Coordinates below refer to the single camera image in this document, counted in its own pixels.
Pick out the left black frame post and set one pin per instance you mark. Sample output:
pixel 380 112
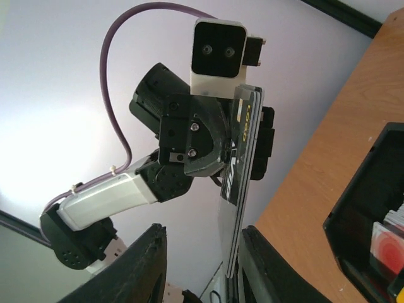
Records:
pixel 347 15

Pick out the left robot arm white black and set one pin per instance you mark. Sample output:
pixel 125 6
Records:
pixel 78 225

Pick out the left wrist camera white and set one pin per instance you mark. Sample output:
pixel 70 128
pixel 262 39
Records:
pixel 222 51

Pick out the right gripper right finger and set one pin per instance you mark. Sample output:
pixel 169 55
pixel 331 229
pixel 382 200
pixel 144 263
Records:
pixel 265 276

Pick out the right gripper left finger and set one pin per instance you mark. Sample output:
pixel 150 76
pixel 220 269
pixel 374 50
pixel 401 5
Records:
pixel 138 275

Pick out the dark card stack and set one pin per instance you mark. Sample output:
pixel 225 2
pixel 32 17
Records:
pixel 244 121

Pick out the red white card stack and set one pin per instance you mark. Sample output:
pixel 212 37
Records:
pixel 386 250

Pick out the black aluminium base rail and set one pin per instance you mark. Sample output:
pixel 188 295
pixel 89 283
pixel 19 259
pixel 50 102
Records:
pixel 23 228

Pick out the black bin left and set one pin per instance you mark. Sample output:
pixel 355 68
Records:
pixel 374 190

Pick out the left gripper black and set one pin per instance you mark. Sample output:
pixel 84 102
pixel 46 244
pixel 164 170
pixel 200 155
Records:
pixel 194 130

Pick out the yellow bin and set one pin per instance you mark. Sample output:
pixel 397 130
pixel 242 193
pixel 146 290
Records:
pixel 396 290

